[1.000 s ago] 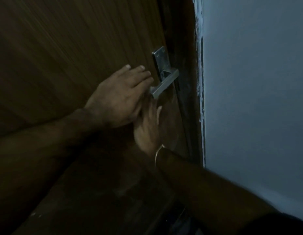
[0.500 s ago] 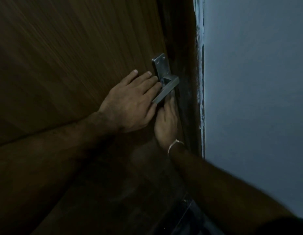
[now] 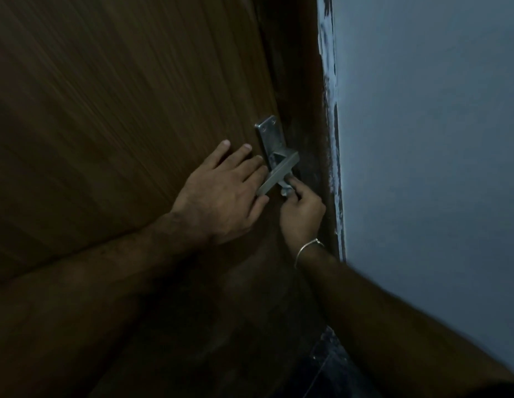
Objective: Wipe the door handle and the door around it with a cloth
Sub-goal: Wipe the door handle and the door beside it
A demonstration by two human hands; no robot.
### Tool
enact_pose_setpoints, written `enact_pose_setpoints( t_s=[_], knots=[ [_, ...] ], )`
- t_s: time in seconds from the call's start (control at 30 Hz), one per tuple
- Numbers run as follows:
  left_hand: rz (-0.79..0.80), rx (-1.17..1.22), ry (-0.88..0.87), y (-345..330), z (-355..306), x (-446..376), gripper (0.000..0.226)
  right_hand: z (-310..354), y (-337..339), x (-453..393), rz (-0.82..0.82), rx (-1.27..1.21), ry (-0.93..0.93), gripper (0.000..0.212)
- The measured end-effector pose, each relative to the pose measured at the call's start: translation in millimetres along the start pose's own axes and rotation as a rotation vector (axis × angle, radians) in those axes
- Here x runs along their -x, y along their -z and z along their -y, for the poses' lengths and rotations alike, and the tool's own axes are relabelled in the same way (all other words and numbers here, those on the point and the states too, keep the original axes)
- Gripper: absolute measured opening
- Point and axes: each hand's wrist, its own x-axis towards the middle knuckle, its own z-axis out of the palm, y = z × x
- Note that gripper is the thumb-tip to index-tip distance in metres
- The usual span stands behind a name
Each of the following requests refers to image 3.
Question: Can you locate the person's right hand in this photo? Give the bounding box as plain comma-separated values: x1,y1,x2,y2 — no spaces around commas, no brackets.
280,176,327,256

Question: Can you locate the person's left hand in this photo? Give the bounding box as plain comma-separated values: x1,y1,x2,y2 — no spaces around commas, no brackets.
171,139,270,246

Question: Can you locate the silver door handle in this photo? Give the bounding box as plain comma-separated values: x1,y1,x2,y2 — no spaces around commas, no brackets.
254,115,301,198

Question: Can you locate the person's left forearm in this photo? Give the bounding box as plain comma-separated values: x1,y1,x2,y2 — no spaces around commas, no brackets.
0,210,216,398

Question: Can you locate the person's right forearm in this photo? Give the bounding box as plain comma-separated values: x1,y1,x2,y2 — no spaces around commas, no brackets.
295,243,514,398

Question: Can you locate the brown wooden door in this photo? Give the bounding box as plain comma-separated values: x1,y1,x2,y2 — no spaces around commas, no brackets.
0,0,329,398

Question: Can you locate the silver bracelet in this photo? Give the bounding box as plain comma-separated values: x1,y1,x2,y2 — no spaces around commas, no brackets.
294,239,325,270

